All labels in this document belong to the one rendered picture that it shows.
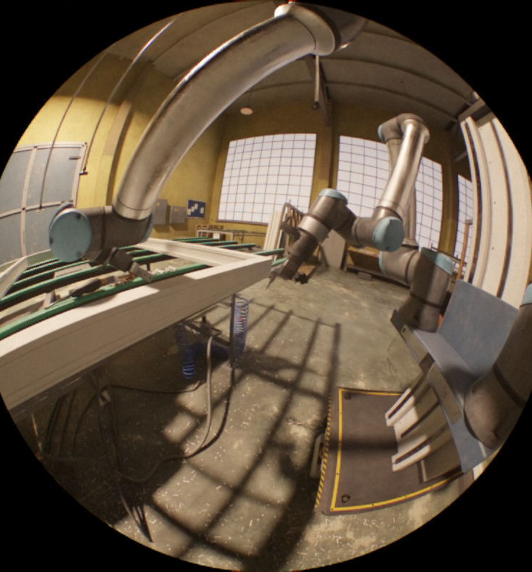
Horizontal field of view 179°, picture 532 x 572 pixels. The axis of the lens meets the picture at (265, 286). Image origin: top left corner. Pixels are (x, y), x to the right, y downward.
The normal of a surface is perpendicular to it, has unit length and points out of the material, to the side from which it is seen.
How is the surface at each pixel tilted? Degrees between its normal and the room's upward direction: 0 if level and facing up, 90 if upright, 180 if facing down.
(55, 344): 90
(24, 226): 90
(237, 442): 0
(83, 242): 97
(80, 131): 90
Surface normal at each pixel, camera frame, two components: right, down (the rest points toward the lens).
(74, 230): 0.83, 0.39
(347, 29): 0.48, 0.88
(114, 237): 0.75, 0.61
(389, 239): 0.08, 0.42
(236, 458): 0.13, -0.94
